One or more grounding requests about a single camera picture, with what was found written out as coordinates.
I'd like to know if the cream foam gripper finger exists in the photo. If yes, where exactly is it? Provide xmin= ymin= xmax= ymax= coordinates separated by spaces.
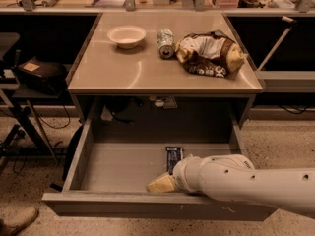
xmin=146 ymin=172 xmax=179 ymax=193

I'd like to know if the dark blue rxbar wrapper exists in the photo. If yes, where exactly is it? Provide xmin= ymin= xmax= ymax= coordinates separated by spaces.
xmin=165 ymin=147 xmax=183 ymax=175

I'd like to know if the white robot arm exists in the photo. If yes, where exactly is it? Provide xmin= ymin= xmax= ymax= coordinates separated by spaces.
xmin=147 ymin=154 xmax=315 ymax=218

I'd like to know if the open grey top drawer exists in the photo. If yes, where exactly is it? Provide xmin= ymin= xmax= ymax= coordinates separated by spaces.
xmin=41 ymin=96 xmax=279 ymax=222

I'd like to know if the grey counter cabinet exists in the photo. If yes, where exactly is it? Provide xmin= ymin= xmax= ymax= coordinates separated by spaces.
xmin=68 ymin=10 xmax=262 ymax=127

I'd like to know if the crumpled brown chip bag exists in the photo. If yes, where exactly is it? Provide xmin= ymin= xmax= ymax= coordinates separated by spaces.
xmin=175 ymin=30 xmax=246 ymax=78

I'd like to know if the dark side table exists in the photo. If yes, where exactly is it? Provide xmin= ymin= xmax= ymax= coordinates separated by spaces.
xmin=0 ymin=77 xmax=62 ymax=161

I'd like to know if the green white soda can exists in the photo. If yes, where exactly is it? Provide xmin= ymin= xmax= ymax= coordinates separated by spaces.
xmin=157 ymin=29 xmax=174 ymax=59

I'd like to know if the white paper bowl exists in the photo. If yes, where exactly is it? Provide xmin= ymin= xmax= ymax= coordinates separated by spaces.
xmin=107 ymin=26 xmax=146 ymax=49

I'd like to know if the black bag with label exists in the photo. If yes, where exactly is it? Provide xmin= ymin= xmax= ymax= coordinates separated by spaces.
xmin=16 ymin=57 xmax=67 ymax=95

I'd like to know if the tan shoe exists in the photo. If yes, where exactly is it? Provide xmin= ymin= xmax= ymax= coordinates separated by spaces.
xmin=0 ymin=207 xmax=39 ymax=236

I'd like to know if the black cable on floor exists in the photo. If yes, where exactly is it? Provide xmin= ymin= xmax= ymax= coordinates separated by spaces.
xmin=0 ymin=95 xmax=72 ymax=174

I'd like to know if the white cane with handle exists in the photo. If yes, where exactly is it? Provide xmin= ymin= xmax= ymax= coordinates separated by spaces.
xmin=257 ymin=16 xmax=297 ymax=72

